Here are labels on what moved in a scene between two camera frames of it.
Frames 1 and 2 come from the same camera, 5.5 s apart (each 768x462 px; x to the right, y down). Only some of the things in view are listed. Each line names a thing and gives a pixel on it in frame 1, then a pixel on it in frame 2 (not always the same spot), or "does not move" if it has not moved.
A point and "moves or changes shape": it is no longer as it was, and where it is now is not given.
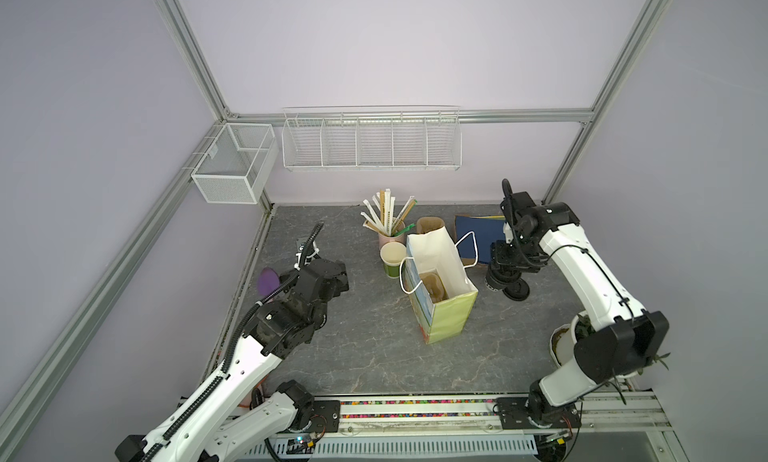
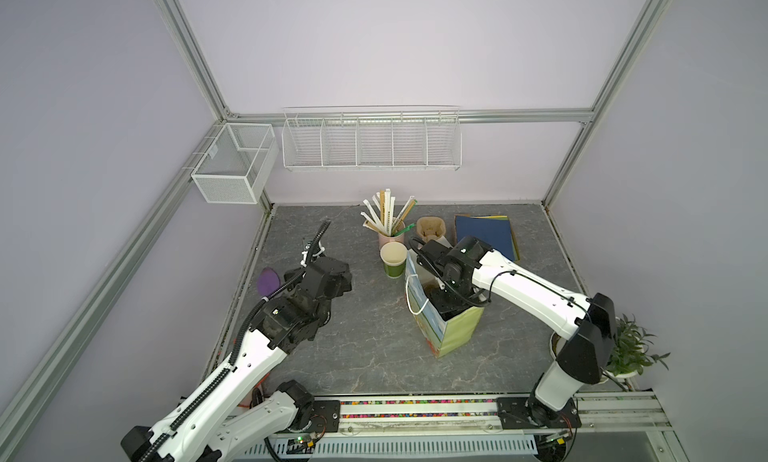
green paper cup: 391,255 does not move
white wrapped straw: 387,211 does not move
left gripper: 288,280 does not move
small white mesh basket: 236,165 does not move
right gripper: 498,258 to 435,295
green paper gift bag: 435,278 moves or changes shape
